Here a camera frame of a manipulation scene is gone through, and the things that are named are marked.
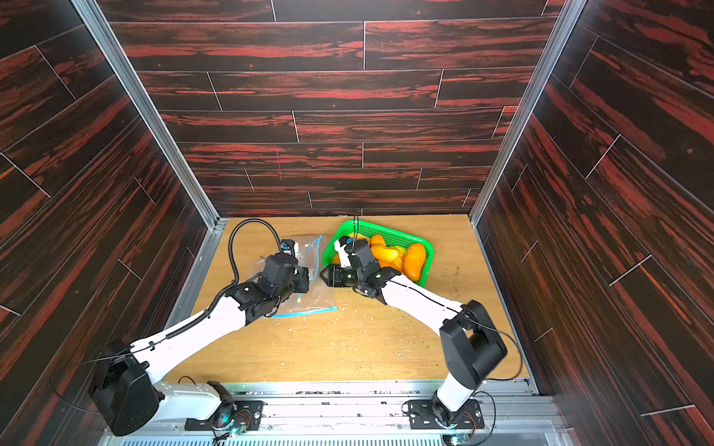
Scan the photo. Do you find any left black cable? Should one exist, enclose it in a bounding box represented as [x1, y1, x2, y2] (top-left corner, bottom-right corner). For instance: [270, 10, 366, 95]
[227, 217, 283, 285]

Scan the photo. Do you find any aluminium front rail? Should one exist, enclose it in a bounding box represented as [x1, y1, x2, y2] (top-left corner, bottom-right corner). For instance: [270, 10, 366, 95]
[99, 380, 576, 445]

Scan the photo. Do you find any clear zip bag blue zipper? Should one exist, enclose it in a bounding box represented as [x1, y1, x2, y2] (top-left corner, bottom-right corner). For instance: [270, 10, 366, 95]
[273, 234, 338, 319]

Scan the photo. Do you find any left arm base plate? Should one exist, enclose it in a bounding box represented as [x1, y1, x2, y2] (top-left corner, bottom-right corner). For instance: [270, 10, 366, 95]
[184, 401, 265, 435]

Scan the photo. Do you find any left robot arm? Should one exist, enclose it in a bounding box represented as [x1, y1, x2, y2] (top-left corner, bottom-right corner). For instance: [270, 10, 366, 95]
[89, 253, 310, 437]

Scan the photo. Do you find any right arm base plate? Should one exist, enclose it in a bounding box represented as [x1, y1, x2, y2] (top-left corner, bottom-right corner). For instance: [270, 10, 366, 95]
[401, 398, 485, 430]

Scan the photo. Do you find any large orange mango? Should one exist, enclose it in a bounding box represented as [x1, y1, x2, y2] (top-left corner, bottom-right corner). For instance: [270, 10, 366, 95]
[403, 243, 427, 282]

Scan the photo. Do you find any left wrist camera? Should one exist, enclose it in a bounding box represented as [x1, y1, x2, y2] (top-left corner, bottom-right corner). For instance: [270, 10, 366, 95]
[279, 239, 299, 258]

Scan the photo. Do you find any green plastic basket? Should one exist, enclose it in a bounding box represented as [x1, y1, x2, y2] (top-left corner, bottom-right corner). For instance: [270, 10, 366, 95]
[322, 218, 436, 288]

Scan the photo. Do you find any yellow mango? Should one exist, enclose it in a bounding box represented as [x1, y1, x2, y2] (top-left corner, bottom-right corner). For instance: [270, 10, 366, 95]
[370, 243, 400, 263]

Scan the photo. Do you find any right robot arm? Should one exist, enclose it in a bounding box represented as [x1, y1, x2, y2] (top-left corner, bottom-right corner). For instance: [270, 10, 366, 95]
[321, 236, 508, 419]

